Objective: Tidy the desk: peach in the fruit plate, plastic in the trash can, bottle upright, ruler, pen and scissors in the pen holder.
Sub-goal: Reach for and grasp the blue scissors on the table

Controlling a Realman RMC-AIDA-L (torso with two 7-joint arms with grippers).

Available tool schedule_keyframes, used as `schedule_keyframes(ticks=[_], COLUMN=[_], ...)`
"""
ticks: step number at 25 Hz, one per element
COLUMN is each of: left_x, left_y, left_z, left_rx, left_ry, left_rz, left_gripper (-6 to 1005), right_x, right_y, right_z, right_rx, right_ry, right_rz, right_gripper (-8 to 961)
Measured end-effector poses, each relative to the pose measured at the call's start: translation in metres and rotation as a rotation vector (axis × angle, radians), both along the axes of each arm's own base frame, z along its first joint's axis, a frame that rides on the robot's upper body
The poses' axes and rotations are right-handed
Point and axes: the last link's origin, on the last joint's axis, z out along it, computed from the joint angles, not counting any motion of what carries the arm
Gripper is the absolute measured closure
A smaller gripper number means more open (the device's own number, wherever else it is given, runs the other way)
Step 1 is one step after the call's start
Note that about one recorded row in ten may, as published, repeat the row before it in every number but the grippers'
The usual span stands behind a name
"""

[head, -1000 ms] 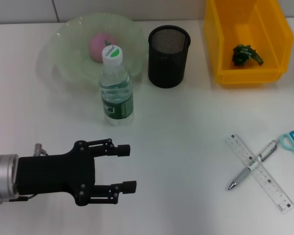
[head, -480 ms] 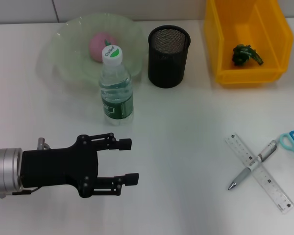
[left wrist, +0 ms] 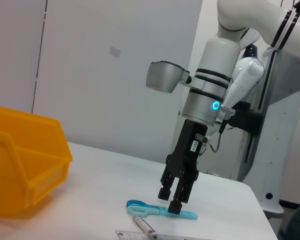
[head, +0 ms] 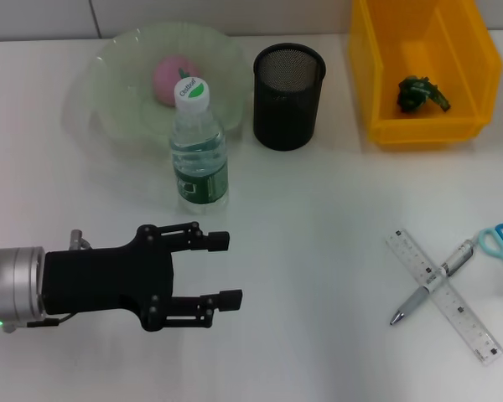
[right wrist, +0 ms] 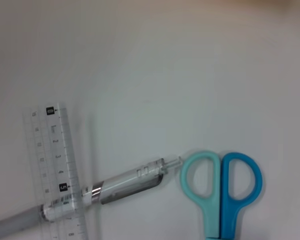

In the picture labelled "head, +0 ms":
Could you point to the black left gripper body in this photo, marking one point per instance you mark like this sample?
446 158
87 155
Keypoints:
105 280

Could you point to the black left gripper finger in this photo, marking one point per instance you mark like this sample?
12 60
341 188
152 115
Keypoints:
230 299
218 240

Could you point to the clear water bottle green label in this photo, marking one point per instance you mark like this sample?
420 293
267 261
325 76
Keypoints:
199 167

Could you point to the pink peach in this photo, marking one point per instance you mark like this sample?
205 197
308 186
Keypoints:
165 79

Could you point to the green plastic wrapper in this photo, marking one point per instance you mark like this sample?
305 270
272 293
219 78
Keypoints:
415 94

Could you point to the transparent plastic ruler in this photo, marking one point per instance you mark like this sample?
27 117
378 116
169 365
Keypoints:
469 326

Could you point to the grey white ballpoint pen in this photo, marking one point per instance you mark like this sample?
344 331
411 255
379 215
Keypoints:
419 299

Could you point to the black mesh pen holder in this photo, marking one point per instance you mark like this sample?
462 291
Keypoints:
285 121

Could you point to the green glass fruit plate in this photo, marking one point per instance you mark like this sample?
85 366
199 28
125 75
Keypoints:
109 84

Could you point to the silver metal connector plug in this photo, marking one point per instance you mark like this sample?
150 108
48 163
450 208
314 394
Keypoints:
77 240

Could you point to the yellow plastic bin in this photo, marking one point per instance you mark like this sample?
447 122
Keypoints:
427 130

